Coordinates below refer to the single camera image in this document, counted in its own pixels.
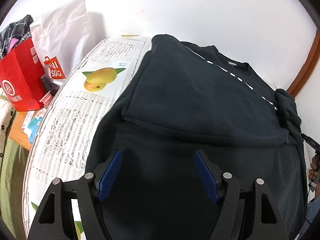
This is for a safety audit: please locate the red paper shopping bag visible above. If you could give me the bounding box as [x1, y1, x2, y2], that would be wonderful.
[1, 38, 47, 112]

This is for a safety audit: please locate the black sweatshirt with white print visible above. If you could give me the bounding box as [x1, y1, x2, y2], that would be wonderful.
[86, 35, 307, 239]

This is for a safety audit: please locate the brown wooden door frame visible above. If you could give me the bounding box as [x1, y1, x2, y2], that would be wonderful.
[287, 30, 320, 98]

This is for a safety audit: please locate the olive green fabric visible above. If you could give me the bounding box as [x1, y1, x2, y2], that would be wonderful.
[0, 109, 30, 240]

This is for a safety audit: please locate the plaid dark clothing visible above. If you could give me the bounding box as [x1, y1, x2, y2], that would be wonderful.
[1, 15, 34, 60]

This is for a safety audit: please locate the newspaper print mango tablecloth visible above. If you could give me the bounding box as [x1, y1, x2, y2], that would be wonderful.
[22, 36, 152, 233]

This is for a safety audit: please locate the person's right hand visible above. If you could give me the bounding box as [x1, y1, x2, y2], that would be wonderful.
[308, 155, 320, 199]

